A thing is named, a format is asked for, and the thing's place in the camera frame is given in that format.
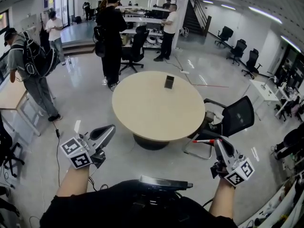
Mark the small black box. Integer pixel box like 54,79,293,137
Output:
164,75,175,90

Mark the wooden desk with white legs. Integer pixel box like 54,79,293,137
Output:
0,78,41,137

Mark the another person's black shoulder bag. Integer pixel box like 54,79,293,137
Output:
94,26,106,58

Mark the black mesh visitor chair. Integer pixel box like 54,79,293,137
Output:
182,95,255,161

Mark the black chest-mounted screen device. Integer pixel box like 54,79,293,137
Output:
139,175,193,191

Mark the dark staircase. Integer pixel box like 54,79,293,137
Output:
182,0,212,37

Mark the black office chair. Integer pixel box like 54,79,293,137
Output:
226,38,247,66
118,24,150,75
215,26,234,48
0,113,26,178
241,48,263,80

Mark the white cluttered workbench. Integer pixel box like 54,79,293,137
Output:
237,174,304,228

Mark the person's black shirt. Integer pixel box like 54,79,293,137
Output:
39,179,239,228

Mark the black cable with adapter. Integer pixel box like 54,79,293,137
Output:
55,122,61,187

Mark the person's left forearm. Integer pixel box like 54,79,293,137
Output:
56,166,90,197

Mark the round beige table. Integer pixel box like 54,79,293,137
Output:
111,70,206,151

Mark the white shelf unit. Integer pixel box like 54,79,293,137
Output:
116,0,183,49

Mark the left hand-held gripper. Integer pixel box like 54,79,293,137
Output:
59,124,116,170

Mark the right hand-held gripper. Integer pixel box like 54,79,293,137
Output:
210,136,255,187

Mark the person's right forearm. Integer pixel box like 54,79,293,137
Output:
208,178,236,219

